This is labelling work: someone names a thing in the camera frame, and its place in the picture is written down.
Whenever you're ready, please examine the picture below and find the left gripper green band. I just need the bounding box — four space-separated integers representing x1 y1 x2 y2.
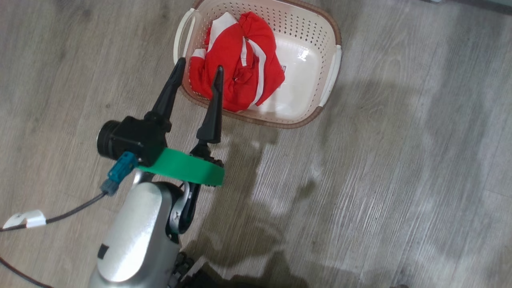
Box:
138 58 225 187

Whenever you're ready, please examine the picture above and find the red white garment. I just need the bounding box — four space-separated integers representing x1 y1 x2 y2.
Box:
189 11 286 113

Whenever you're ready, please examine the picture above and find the cream perforated laundry basket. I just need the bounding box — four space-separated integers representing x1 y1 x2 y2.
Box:
174 0 343 129

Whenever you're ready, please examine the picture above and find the blue left cable connector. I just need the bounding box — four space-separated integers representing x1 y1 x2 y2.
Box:
100 151 139 196

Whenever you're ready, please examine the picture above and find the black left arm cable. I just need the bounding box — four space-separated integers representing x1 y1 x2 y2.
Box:
0 191 109 288

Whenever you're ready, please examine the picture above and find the white left cable tag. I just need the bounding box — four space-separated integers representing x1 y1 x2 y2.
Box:
2 210 47 230

